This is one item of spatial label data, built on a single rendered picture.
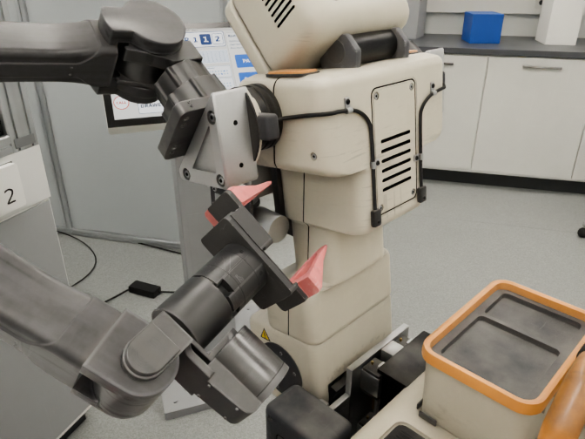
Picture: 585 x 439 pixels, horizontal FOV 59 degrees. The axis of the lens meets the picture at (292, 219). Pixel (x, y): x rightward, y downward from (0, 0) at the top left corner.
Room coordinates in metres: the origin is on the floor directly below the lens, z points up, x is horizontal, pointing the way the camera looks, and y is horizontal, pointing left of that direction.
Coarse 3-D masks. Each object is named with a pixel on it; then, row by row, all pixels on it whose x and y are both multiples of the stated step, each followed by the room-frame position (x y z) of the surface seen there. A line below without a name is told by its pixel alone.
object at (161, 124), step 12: (192, 24) 1.63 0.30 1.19; (204, 24) 1.64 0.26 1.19; (216, 24) 1.65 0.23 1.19; (228, 24) 1.66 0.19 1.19; (108, 96) 1.41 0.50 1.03; (108, 108) 1.39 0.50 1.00; (108, 120) 1.36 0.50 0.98; (120, 120) 1.37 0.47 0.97; (132, 120) 1.38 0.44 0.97; (144, 120) 1.39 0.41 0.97; (156, 120) 1.40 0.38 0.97; (120, 132) 1.39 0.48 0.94
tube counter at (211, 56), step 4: (200, 52) 1.57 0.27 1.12; (204, 52) 1.58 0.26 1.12; (208, 52) 1.58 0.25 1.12; (212, 52) 1.58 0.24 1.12; (216, 52) 1.59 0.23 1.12; (220, 52) 1.59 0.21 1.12; (224, 52) 1.59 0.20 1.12; (204, 56) 1.57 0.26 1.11; (208, 56) 1.57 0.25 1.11; (212, 56) 1.58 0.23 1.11; (216, 56) 1.58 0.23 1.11; (220, 56) 1.58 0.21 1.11; (224, 56) 1.59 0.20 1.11; (204, 60) 1.56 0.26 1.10; (208, 60) 1.56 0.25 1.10; (212, 60) 1.57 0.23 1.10; (216, 60) 1.57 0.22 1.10; (220, 60) 1.57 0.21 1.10; (224, 60) 1.58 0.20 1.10; (228, 60) 1.58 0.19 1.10
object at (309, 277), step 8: (320, 248) 0.52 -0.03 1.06; (312, 256) 0.51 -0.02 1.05; (320, 256) 0.49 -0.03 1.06; (304, 264) 0.51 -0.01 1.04; (312, 264) 0.48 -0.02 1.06; (320, 264) 0.48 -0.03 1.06; (296, 272) 0.50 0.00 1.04; (304, 272) 0.50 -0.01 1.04; (312, 272) 0.46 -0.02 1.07; (320, 272) 0.47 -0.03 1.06; (296, 280) 0.47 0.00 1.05; (304, 280) 0.45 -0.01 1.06; (312, 280) 0.45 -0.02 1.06; (320, 280) 0.45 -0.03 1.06; (296, 288) 0.45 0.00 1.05; (304, 288) 0.45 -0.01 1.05; (312, 288) 0.45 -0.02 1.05; (320, 288) 0.45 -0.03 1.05; (288, 296) 0.46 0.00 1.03; (296, 296) 0.45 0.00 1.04; (304, 296) 0.45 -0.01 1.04; (280, 304) 0.47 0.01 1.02; (288, 304) 0.46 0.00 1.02; (296, 304) 0.46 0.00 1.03
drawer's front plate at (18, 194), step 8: (0, 168) 1.13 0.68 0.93; (8, 168) 1.14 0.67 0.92; (16, 168) 1.16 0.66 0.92; (0, 176) 1.12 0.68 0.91; (8, 176) 1.14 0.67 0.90; (16, 176) 1.16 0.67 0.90; (0, 184) 1.12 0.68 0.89; (8, 184) 1.14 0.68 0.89; (16, 184) 1.15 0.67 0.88; (0, 192) 1.11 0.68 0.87; (8, 192) 1.13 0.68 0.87; (16, 192) 1.15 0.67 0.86; (0, 200) 1.11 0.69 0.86; (8, 200) 1.12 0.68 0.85; (16, 200) 1.14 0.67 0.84; (24, 200) 1.17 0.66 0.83; (0, 208) 1.10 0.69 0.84; (8, 208) 1.12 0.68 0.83; (16, 208) 1.14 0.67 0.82; (0, 216) 1.10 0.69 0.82
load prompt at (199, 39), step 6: (222, 30) 1.64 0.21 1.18; (186, 36) 1.60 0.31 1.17; (192, 36) 1.60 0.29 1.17; (198, 36) 1.61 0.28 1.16; (204, 36) 1.61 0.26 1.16; (210, 36) 1.62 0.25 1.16; (216, 36) 1.62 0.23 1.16; (222, 36) 1.63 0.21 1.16; (192, 42) 1.59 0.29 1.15; (198, 42) 1.60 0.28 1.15; (204, 42) 1.60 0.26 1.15; (210, 42) 1.61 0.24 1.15; (216, 42) 1.61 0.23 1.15; (222, 42) 1.62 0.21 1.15
